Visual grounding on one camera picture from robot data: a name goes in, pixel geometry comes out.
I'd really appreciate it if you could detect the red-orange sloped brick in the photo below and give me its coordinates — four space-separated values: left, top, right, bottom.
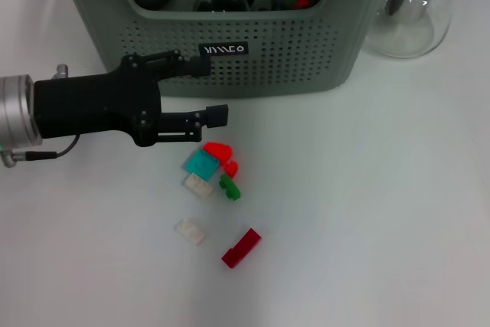
202 141 234 162

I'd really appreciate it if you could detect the green two-stud brick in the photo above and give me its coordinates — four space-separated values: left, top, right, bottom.
218 173 242 201

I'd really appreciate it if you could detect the dark red long brick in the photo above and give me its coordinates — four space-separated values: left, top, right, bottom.
220 227 263 269

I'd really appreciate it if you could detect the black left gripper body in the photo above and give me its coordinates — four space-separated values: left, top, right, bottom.
32 54 164 149

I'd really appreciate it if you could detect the white two-stud brick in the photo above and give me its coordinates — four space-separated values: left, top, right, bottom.
182 172 214 198
175 218 207 247

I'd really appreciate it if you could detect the glass carafe black lid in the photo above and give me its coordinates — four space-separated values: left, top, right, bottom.
363 0 460 59

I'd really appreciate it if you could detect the grey left gripper cable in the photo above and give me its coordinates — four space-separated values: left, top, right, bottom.
0 64 82 168

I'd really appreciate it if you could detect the teal square brick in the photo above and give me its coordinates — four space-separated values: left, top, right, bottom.
181 149 221 181

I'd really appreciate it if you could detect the grey perforated storage bin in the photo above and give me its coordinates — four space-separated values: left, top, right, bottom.
51 0 405 98

